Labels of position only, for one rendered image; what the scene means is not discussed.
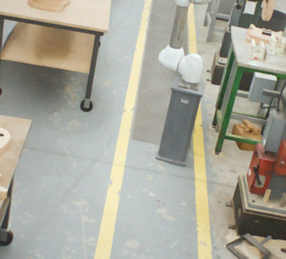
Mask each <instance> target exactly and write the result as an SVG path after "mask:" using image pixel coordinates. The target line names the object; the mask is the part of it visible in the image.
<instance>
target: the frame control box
mask: <svg viewBox="0 0 286 259"><path fill-rule="evenodd" d="M276 85H277V78H276V76H271V75H267V74H261V73H256V72H255V73H254V77H253V79H252V83H251V87H250V91H249V93H248V99H249V101H252V102H258V103H261V104H260V108H261V109H268V108H271V107H276V108H277V109H278V106H277V105H272V106H267V107H263V104H267V105H269V104H270V103H271V99H272V97H270V96H265V95H261V91H262V90H263V89H266V90H271V91H274V89H275V87H276Z"/></svg>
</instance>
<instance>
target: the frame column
mask: <svg viewBox="0 0 286 259"><path fill-rule="evenodd" d="M283 112H284V114H285V117H286V107H285V108H284V111H283ZM282 139H284V140H286V125H285V128H284V131H283V135H282V138H281V141H282ZM281 141H280V144H281ZM280 144H279V147H280ZM278 150H279V148H278ZM273 153H274V155H275V159H276V157H277V153H278V152H273ZM267 189H269V190H270V195H269V197H271V198H272V199H278V200H281V198H282V194H283V193H286V177H280V176H276V175H275V173H274V171H273V172H272V175H271V178H270V181H269V185H268V188H267Z"/></svg>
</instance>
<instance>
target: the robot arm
mask: <svg viewBox="0 0 286 259"><path fill-rule="evenodd" d="M211 1H212V0H175V3H176V9H175V15H174V22H173V29H172V33H171V39H170V45H168V46H167V47H166V49H163V50H162V51H161V52H160V54H159V57H158V60H159V63H160V64H161V65H162V66H163V67H165V68H166V69H168V70H171V71H173V72H176V73H179V74H181V75H182V77H181V78H180V83H179V84H178V85H177V87H182V88H186V90H194V91H199V86H200V85H201V84H200V83H199V80H200V77H201V74H202V68H203V62H202V58H201V57H200V56H199V55H197V54H189V55H187V56H184V50H183V48H182V42H183V35H184V29H185V23H186V19H187V13H188V7H189V6H190V4H191V3H196V4H207V3H210V2H211ZM262 1H263V0H262ZM264 1H268V0H264Z"/></svg>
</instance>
